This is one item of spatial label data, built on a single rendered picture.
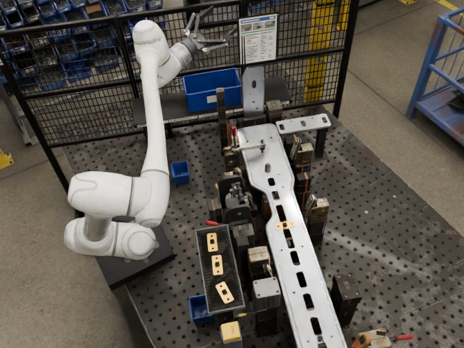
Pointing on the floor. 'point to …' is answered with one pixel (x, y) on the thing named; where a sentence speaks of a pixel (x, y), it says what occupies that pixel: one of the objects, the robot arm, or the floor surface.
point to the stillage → (452, 111)
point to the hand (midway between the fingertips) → (221, 20)
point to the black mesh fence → (176, 75)
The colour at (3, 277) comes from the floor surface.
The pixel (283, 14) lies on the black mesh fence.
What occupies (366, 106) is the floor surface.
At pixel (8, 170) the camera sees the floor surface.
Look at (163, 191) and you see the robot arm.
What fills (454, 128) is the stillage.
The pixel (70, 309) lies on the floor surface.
